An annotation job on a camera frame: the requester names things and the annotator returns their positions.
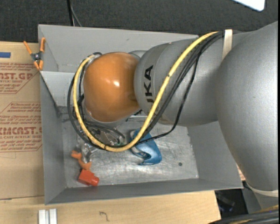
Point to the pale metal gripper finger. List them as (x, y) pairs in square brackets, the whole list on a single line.
[(85, 147), (88, 156)]

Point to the orange twisted toy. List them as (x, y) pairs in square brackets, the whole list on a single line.
[(82, 163)]

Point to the red plastic block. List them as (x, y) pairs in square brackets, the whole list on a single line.
[(87, 178)]

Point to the grey metal bin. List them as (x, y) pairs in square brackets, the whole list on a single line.
[(121, 171)]

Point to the blue curved plastic thing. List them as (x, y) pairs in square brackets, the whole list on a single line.
[(154, 151)]

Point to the brown cardboard board red print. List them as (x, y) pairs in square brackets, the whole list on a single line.
[(16, 167)]

